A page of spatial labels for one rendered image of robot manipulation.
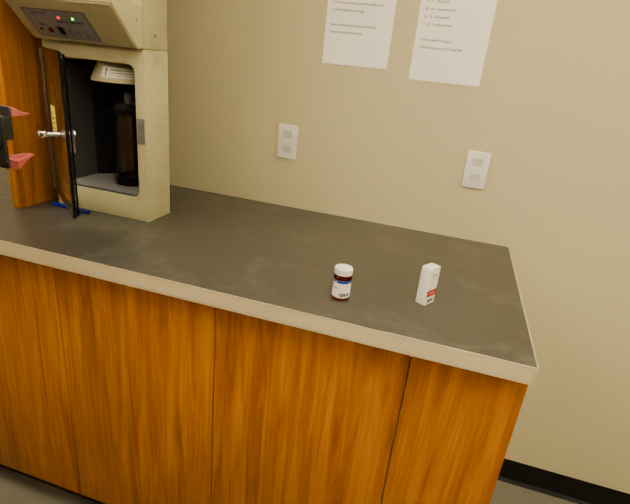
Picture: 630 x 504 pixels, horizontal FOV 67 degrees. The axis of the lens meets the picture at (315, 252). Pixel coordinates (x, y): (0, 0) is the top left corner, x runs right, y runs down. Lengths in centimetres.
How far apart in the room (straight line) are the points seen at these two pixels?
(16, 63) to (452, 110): 125
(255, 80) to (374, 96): 41
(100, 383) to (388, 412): 78
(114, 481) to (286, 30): 148
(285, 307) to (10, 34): 105
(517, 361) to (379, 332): 26
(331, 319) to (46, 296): 78
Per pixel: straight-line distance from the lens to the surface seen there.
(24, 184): 164
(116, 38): 139
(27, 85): 163
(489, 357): 98
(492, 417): 109
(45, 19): 149
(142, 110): 141
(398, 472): 122
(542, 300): 174
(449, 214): 163
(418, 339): 97
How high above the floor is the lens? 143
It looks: 22 degrees down
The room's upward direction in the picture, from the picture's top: 6 degrees clockwise
